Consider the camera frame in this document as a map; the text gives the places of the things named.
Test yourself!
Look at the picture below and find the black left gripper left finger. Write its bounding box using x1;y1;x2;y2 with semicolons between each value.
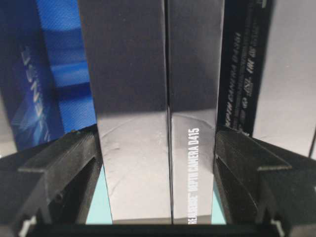
0;130;101;225

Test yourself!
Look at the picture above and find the black d435i box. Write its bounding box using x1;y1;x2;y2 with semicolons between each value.
0;0;96;157
216;0;316;158

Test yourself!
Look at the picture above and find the clear plastic storage case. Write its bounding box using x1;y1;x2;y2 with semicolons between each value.
0;93;316;225

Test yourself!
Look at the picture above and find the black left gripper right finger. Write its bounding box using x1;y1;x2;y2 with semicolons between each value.
214;126;316;225

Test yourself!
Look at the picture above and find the black D415 box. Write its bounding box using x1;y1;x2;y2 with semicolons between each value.
78;0;225;225

